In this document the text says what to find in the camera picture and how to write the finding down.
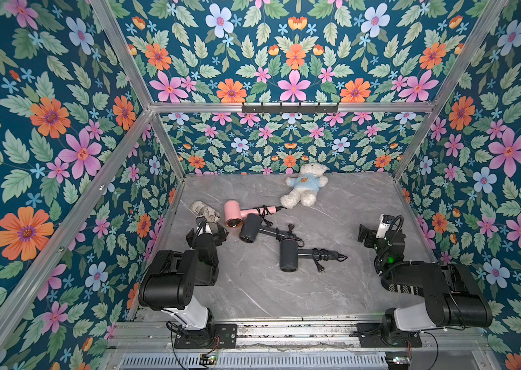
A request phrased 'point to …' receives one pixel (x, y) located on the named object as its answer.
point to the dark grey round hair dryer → (251, 225)
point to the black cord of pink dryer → (263, 210)
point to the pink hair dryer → (234, 215)
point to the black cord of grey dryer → (290, 236)
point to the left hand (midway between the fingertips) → (206, 224)
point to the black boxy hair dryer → (290, 253)
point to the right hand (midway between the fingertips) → (379, 225)
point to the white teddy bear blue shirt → (306, 186)
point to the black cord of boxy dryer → (323, 254)
